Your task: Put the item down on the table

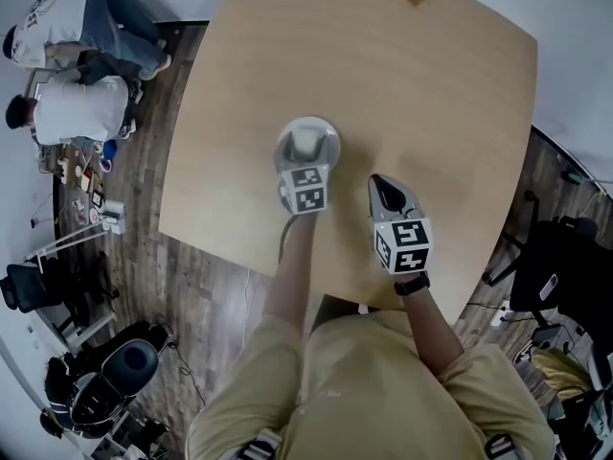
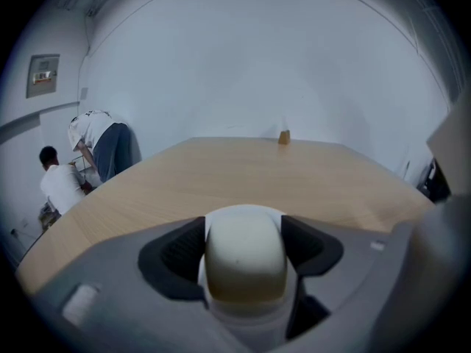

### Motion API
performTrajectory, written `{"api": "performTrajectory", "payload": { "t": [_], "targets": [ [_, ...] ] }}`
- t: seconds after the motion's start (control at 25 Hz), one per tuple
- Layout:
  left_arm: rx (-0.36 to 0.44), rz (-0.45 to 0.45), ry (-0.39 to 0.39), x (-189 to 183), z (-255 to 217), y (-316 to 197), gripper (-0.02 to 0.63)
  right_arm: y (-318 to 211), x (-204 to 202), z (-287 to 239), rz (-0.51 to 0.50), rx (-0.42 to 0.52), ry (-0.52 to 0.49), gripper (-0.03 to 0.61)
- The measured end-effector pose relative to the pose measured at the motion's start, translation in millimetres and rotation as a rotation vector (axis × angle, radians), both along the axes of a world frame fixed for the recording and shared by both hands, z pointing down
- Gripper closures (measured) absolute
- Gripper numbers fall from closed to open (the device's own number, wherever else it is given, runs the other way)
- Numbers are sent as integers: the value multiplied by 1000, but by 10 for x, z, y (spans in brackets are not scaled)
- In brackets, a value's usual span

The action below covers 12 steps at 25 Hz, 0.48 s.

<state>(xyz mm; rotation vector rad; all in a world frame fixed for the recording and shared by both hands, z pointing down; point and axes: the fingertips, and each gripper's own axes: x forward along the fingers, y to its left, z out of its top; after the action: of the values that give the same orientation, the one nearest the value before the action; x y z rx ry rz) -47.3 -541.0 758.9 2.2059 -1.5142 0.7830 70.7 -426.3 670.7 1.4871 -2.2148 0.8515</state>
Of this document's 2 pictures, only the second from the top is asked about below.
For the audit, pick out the pile of assorted clutter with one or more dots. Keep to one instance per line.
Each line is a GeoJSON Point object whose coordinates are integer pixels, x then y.
{"type": "Point", "coordinates": [49, 217]}

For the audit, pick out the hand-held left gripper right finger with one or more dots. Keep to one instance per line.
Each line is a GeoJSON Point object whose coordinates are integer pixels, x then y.
{"type": "Point", "coordinates": [312, 256]}

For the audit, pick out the white plate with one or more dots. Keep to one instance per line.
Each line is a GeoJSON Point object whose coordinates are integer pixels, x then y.
{"type": "Point", "coordinates": [250, 322]}

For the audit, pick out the black office chair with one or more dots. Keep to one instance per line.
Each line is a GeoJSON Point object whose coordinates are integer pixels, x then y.
{"type": "Point", "coordinates": [434, 182]}

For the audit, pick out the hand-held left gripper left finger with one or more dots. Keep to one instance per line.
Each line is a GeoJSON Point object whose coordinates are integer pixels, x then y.
{"type": "Point", "coordinates": [173, 259]}

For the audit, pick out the grey wall panel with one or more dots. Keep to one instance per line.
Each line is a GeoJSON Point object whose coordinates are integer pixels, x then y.
{"type": "Point", "coordinates": [43, 75]}

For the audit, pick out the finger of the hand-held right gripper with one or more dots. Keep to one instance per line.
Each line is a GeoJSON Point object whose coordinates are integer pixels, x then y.
{"type": "Point", "coordinates": [450, 153]}

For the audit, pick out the small wall switch plate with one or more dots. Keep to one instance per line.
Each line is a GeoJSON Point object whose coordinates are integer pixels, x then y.
{"type": "Point", "coordinates": [84, 93]}

